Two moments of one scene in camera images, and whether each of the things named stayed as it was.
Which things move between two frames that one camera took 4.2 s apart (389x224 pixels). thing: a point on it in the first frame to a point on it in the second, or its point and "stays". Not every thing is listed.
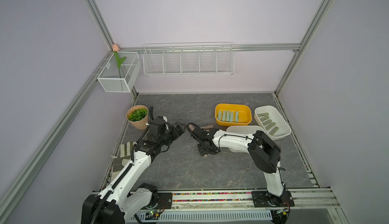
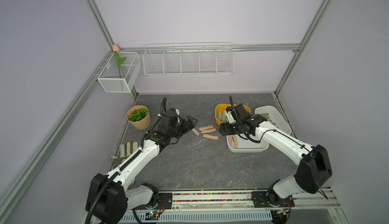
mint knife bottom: (224, 115) stays
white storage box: (270, 119) stays
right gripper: (201, 151) to (224, 128)
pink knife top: (207, 127) stays
